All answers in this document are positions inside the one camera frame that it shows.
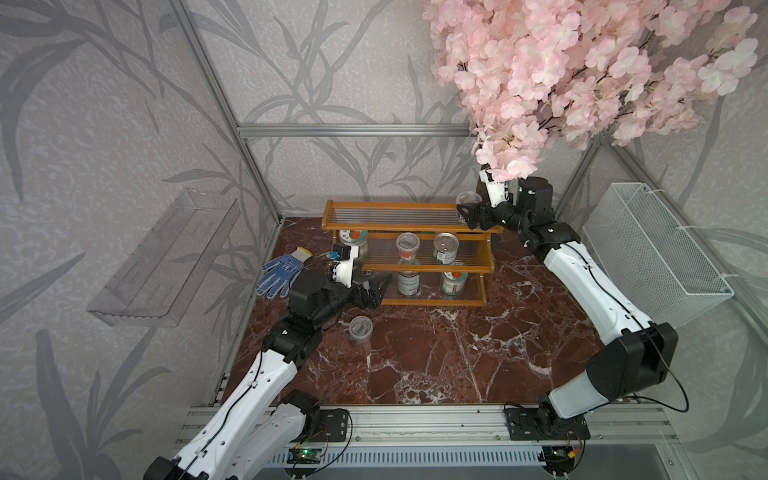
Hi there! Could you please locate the silver tin can green label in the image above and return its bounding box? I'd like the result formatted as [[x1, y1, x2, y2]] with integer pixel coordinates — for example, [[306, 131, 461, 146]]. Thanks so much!
[[433, 232, 460, 265]]

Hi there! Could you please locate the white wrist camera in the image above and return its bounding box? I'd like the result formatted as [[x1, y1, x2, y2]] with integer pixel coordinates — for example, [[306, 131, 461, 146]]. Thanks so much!
[[330, 244, 359, 288], [479, 170, 509, 208]]

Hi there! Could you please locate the white wire mesh basket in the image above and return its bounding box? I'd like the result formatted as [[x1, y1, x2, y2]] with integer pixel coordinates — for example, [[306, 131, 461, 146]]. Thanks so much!
[[583, 182, 734, 328]]

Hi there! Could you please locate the clear seed jar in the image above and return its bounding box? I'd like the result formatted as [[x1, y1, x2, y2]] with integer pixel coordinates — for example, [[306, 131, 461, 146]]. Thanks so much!
[[348, 315, 374, 343], [455, 191, 482, 224]]

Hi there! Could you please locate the aluminium horizontal back bar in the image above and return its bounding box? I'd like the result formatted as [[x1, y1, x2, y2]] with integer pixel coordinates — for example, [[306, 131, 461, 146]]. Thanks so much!
[[237, 123, 471, 139]]

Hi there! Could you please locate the tall can green white label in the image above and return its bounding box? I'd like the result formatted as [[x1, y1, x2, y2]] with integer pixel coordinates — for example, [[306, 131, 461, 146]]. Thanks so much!
[[397, 258, 420, 297]]

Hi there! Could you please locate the clear acrylic wall shelf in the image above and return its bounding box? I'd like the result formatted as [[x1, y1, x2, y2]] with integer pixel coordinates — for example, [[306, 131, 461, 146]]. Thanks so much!
[[87, 188, 241, 328]]

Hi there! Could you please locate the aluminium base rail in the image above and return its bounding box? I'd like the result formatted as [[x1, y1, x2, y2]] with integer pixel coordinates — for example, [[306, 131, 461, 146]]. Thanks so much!
[[173, 403, 679, 448]]

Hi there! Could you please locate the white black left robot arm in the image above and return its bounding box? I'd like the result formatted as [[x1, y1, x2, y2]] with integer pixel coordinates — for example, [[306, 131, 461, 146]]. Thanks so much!
[[144, 270, 392, 479]]

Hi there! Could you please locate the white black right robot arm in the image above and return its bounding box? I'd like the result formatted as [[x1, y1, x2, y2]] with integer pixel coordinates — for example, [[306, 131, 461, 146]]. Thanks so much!
[[457, 170, 679, 429]]

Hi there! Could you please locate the aluminium frame post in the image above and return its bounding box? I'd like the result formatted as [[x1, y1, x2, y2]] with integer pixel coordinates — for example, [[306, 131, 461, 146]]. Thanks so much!
[[555, 135, 603, 218], [168, 0, 283, 223]]

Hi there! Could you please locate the orange wooden three-tier shelf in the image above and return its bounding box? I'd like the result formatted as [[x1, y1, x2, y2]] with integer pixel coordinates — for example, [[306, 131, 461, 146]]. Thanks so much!
[[322, 200, 502, 307]]

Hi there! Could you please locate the pink blossom tree crown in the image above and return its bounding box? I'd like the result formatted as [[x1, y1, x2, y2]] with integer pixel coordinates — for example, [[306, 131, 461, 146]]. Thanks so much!
[[423, 0, 759, 182]]

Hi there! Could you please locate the green circuit board left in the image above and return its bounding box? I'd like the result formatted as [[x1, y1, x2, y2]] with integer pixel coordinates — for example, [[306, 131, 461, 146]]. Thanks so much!
[[286, 447, 324, 465]]

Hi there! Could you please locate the jar with red green lid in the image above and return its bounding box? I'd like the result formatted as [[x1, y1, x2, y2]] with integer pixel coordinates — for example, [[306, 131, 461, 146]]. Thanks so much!
[[339, 229, 369, 260]]

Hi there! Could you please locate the circuit board right with wires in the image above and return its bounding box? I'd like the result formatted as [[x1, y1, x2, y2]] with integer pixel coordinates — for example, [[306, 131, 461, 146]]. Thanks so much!
[[538, 446, 583, 479]]

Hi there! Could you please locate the aluminium frame post right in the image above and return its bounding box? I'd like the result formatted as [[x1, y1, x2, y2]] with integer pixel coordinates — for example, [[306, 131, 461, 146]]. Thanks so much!
[[555, 135, 603, 218]]

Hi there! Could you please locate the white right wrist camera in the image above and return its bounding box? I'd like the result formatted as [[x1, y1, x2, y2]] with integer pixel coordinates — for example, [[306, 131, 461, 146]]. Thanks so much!
[[479, 170, 509, 208]]

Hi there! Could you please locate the aluminium frame post left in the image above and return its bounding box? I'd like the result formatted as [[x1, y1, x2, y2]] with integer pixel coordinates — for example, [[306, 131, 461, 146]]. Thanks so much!
[[168, 0, 283, 223]]

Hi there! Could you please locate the jar red green label bottom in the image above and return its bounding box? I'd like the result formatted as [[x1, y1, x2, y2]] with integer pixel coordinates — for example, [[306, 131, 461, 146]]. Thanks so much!
[[441, 260, 469, 296]]

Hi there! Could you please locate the clear seed jar middle shelf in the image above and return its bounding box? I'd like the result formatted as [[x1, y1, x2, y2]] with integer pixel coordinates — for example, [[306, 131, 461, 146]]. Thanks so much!
[[395, 232, 420, 261]]

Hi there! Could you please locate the blue white work glove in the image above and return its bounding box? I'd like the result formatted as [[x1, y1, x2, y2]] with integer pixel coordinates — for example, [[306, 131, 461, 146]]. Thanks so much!
[[256, 247, 313, 300]]

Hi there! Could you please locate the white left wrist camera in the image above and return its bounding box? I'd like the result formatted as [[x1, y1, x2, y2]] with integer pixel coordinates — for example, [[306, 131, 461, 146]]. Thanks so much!
[[330, 244, 359, 288]]

